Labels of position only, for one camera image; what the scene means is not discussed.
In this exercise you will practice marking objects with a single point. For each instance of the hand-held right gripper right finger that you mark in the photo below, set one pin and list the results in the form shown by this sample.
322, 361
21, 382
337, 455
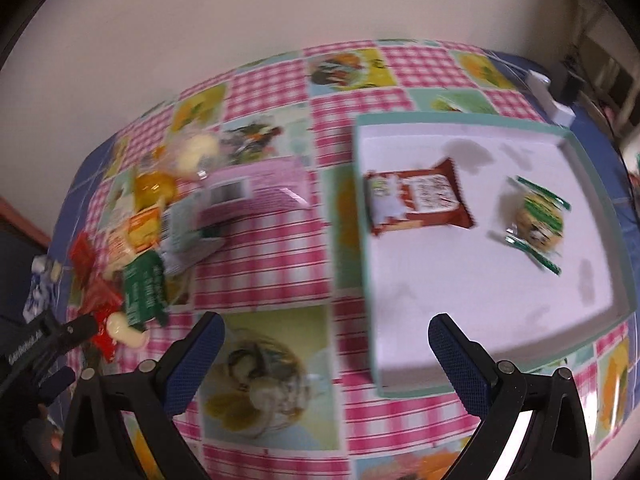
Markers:
460, 365

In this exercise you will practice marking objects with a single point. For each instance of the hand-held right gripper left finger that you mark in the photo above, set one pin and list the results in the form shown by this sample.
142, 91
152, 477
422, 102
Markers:
200, 355

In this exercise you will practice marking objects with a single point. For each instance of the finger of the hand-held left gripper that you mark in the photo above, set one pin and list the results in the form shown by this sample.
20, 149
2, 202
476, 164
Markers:
75, 332
57, 380

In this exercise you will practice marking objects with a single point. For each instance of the red glossy snack packet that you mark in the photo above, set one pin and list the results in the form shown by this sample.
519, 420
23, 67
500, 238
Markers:
102, 315

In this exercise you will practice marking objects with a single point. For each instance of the red patterned snack packet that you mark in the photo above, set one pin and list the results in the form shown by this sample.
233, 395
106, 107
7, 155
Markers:
87, 260

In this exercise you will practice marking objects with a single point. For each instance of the white tray with teal rim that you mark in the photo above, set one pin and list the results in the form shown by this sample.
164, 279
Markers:
450, 285

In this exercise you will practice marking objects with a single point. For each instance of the dark green white snack packet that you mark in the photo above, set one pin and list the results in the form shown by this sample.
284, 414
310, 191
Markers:
142, 285

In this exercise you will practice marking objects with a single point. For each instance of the beige orange snack packet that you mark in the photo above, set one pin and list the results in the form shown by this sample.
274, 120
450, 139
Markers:
135, 230

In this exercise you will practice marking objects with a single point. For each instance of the pale teal white snack packet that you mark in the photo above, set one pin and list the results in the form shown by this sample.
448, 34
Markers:
185, 232

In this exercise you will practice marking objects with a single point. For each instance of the green cookie packet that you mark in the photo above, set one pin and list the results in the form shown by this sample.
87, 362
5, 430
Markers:
537, 220

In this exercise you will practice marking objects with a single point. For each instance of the yellow translucent snack packet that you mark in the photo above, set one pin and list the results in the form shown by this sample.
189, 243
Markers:
155, 187

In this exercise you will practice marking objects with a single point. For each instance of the white panda snack packet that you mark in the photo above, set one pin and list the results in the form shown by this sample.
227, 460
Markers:
425, 195

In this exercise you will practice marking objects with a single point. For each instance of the pink snack packet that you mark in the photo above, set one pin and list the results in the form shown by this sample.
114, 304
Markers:
270, 180

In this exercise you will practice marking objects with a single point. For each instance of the person's left hand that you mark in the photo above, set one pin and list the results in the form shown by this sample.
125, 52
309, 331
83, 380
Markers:
35, 442

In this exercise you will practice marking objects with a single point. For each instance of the clear packet with white bun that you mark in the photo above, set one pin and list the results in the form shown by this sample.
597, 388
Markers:
122, 332
197, 152

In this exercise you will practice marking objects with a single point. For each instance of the blue white printed object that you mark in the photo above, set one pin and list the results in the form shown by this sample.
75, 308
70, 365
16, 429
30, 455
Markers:
40, 285

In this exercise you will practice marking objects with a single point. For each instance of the pink checked printed tablecloth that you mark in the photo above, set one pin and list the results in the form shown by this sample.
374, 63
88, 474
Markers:
280, 270

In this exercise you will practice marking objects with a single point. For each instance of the white power strip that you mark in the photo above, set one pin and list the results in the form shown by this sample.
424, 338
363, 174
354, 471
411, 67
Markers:
542, 91

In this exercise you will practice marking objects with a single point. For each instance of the white wooden rack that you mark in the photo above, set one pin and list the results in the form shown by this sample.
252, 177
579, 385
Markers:
607, 60

